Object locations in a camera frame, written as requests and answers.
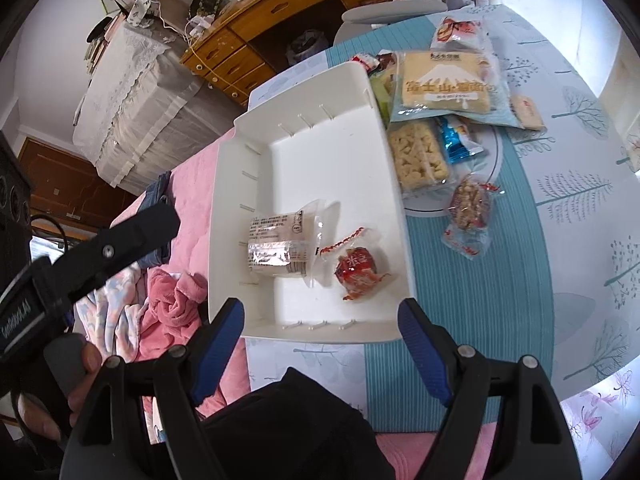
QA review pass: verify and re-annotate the red round snack packet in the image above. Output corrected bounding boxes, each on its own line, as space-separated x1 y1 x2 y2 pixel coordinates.
320 227 391 303

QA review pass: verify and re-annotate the lace cloth covered piano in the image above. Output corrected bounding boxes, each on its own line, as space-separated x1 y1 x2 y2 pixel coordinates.
72 22 211 191

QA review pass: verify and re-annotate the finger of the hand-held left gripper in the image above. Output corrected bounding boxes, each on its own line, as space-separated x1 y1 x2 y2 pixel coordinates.
47 201 182 306

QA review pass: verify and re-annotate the nut ball snack packet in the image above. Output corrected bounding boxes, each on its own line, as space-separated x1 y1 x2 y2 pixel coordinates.
442 175 501 260

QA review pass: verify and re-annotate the wooden desk with drawers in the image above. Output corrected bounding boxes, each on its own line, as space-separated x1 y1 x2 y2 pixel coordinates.
179 0 408 108

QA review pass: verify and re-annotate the floral print blanket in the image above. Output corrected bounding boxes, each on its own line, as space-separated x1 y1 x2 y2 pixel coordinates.
75 265 151 361

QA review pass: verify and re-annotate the pink fleece garment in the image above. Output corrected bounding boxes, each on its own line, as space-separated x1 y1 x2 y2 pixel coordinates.
137 267 211 356

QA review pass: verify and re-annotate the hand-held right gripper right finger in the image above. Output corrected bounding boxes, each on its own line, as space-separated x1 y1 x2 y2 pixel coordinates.
396 297 583 480

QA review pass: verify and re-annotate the puffed rice bar packet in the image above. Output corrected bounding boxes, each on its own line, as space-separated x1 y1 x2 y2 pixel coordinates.
387 119 453 193

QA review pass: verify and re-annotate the person's left hand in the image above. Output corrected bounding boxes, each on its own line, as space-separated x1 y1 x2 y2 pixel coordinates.
20 342 105 443

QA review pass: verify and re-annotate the dark blue folded cloth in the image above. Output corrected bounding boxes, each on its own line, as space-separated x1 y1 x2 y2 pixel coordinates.
140 170 176 268

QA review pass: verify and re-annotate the large blue-edged cake packet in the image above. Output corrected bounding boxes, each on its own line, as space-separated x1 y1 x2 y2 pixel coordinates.
387 50 521 128

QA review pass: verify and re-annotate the white plastic storage bin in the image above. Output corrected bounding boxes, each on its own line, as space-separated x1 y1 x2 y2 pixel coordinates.
205 61 418 345

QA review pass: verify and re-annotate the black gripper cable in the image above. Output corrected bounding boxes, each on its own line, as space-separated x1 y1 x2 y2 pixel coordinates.
30 215 68 251

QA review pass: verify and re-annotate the white power strip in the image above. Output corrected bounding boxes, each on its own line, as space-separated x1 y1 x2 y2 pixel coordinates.
125 0 153 28

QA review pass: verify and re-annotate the pink bed blanket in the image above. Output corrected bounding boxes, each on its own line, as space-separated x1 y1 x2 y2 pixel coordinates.
107 127 261 421

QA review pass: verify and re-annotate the trash bin with bag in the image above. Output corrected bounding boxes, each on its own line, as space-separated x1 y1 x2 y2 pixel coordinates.
286 30 328 66

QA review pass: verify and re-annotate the small beige snack packet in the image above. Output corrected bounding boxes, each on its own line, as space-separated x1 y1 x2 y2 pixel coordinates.
509 94 546 132

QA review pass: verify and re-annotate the red white cookie packet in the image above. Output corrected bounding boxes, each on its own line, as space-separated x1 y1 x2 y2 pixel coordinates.
350 52 381 75

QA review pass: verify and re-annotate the brown wooden door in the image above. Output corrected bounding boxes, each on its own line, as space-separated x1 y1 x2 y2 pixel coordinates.
17 137 136 233

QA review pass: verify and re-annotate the pink seat cushion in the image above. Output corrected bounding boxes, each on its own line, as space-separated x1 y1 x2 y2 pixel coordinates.
377 430 496 480

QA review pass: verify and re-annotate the clear white cake packet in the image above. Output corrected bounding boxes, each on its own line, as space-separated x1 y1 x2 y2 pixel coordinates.
248 200 328 288

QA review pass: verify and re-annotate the apple print snack packet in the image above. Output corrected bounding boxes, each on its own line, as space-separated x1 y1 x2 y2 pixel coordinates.
432 14 493 56

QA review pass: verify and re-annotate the blue candy packet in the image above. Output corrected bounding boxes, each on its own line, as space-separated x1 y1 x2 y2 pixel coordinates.
437 115 486 165

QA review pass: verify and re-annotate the grey office chair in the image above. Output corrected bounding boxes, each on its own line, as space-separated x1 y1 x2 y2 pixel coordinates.
332 0 496 48

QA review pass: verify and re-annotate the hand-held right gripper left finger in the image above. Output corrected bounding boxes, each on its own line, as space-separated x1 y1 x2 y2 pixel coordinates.
62 297 247 480

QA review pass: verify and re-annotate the green snack packet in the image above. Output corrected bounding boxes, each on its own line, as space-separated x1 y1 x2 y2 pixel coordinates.
370 71 396 128

